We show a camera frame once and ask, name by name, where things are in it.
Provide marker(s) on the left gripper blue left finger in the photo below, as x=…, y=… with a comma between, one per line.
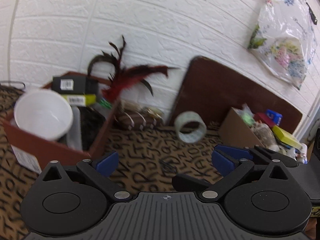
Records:
x=107, y=164

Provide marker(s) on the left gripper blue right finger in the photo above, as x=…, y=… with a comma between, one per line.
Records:
x=225, y=161

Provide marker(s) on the clear packing tape roll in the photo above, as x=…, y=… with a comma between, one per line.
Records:
x=189, y=127

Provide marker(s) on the white ceramic bowl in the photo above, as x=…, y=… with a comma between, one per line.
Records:
x=43, y=113

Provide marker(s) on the black barcode box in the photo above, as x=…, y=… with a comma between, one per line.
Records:
x=74, y=85

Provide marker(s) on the tan cardboard box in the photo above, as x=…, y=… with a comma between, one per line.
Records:
x=234, y=132

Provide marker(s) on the grey speckled pouch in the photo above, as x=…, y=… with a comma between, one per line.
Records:
x=264, y=134

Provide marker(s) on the yellow long box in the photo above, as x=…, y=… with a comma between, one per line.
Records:
x=286, y=138

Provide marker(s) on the brown checked pouch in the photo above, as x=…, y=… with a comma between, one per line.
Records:
x=135, y=121

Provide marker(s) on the cotton swab packet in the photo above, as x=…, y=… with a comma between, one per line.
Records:
x=131, y=106

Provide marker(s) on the blue small box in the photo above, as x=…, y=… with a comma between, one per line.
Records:
x=274, y=116

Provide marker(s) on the yellow green medicine box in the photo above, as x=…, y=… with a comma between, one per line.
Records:
x=80, y=100

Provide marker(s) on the red black feather duster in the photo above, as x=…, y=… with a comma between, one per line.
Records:
x=124, y=78

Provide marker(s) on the floral plastic bag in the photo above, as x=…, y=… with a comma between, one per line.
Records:
x=284, y=39

